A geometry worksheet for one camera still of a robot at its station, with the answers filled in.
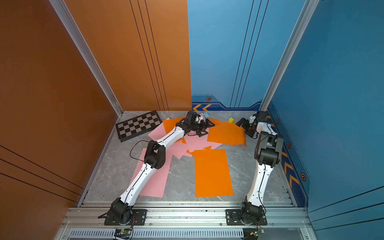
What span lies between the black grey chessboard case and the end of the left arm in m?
0.27

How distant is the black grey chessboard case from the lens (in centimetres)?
105

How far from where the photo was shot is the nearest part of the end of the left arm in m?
0.90
